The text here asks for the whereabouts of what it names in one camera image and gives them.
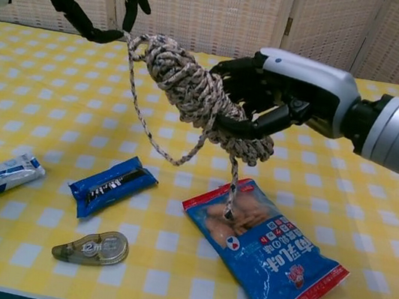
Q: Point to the woven bamboo folding screen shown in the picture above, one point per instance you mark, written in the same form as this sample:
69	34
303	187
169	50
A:
214	7

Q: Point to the blue black snack bar wrapper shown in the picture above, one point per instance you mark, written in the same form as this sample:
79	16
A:
109	188

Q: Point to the grey correction tape dispenser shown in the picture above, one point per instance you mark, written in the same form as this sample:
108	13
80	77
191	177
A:
100	247

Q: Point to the blue red snack bag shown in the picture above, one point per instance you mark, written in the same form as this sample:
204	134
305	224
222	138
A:
262	258

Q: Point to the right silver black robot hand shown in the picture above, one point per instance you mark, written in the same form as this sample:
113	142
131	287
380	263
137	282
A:
308	83

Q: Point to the brass screen hinge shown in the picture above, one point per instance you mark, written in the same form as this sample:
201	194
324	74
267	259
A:
289	26

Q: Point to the yellow white checked tablecloth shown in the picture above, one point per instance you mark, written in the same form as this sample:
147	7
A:
59	97

